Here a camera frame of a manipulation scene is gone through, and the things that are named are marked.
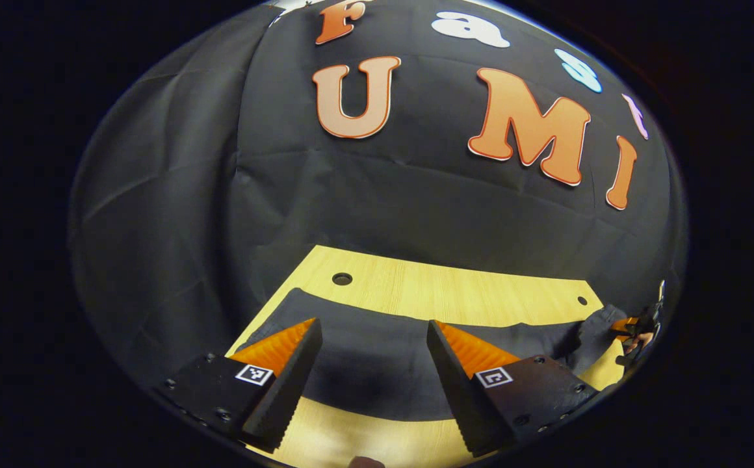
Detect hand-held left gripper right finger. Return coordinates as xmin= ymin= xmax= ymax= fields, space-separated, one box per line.
xmin=426 ymin=319 xmax=602 ymax=458

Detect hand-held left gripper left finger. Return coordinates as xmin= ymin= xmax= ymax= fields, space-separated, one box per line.
xmin=153 ymin=317 xmax=324 ymax=454

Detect dark grey jeans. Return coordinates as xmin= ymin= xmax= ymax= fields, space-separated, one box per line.
xmin=237 ymin=288 xmax=630 ymax=423

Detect black backdrop cloth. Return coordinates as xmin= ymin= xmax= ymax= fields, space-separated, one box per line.
xmin=68 ymin=0 xmax=688 ymax=391

